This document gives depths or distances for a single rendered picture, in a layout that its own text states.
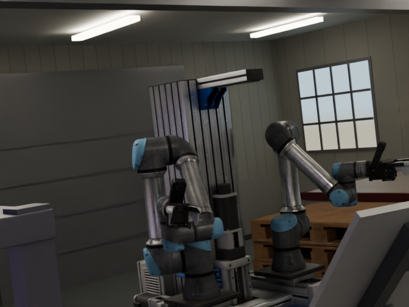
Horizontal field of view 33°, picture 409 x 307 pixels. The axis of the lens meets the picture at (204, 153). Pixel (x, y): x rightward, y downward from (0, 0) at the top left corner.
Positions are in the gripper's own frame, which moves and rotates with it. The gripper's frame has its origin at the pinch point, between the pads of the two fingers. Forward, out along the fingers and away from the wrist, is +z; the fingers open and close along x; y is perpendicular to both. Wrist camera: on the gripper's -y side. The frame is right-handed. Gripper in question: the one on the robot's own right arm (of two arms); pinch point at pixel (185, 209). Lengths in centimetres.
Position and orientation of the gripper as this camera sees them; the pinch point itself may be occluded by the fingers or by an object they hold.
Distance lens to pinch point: 214.4
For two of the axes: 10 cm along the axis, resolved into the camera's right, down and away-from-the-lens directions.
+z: 2.3, 0.2, -9.7
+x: -9.7, -0.1, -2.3
